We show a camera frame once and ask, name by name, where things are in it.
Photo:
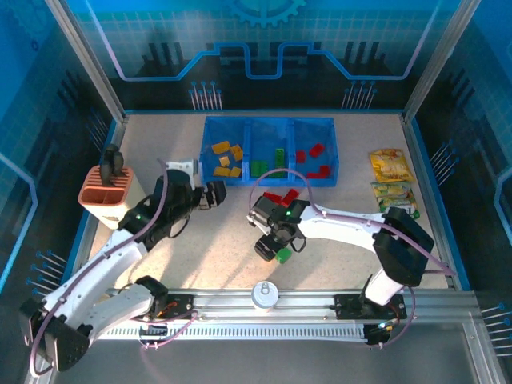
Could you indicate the yellow lego brick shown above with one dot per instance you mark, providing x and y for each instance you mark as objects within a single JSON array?
[
  {"x": 225, "y": 161},
  {"x": 237, "y": 151},
  {"x": 221, "y": 147},
  {"x": 235, "y": 172},
  {"x": 221, "y": 172}
]

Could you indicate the long green lego brick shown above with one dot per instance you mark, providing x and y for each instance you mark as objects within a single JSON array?
[{"x": 280, "y": 156}]

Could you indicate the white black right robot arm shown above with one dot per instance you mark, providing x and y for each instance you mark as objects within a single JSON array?
[{"x": 344, "y": 229}]

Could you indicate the silver tin can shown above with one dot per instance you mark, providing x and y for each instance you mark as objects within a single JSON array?
[{"x": 264, "y": 295}]

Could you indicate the cream knife block orange top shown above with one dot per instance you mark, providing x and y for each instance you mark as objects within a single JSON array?
[{"x": 120, "y": 204}]

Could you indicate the blue plastic bin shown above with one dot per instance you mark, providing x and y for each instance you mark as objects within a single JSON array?
[
  {"x": 224, "y": 132},
  {"x": 268, "y": 136},
  {"x": 316, "y": 132}
]

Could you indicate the red square lego brick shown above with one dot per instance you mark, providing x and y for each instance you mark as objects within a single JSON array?
[{"x": 301, "y": 156}]

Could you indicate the green snack bag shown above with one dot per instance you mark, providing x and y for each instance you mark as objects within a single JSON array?
[{"x": 394, "y": 196}]

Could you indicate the yellow snack bag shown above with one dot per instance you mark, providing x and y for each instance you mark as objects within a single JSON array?
[{"x": 390, "y": 166}]

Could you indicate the aluminium mounting rail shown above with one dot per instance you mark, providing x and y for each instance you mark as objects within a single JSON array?
[{"x": 224, "y": 304}]

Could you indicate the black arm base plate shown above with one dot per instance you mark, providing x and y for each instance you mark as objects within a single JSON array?
[
  {"x": 346, "y": 306},
  {"x": 182, "y": 306}
]

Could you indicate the aluminium frame post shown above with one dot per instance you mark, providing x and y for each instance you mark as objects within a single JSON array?
[
  {"x": 89, "y": 60},
  {"x": 438, "y": 60}
]

